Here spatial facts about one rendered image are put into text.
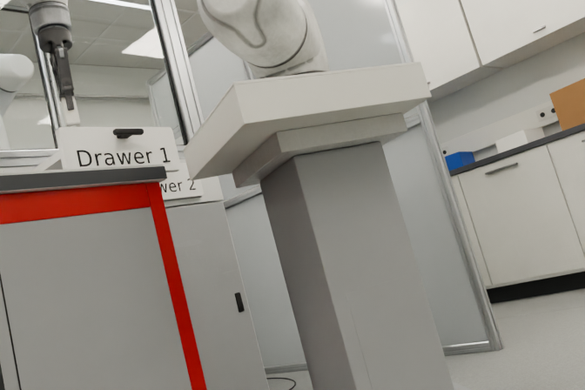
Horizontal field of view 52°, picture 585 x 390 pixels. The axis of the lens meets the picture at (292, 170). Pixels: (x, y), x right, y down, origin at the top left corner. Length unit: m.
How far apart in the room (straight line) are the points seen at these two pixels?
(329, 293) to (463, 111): 3.88
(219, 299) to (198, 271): 0.11
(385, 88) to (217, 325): 1.01
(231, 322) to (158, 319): 0.87
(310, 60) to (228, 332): 0.96
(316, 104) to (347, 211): 0.23
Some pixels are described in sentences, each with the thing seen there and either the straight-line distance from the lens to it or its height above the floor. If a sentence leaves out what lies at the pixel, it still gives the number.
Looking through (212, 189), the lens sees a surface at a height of 0.84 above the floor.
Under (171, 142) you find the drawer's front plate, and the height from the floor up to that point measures 0.89.
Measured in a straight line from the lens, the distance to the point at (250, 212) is 3.55.
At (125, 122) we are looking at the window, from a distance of 1.89.
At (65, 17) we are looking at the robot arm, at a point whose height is 1.23.
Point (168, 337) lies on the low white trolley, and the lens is 1.07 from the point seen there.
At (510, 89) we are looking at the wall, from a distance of 4.74.
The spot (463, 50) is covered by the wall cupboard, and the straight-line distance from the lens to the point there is 4.52.
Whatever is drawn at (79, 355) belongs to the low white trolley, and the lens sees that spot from 0.99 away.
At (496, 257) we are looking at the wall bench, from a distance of 4.08.
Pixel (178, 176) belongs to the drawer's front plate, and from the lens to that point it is 1.89.
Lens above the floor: 0.51
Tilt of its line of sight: 10 degrees up
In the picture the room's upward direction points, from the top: 15 degrees counter-clockwise
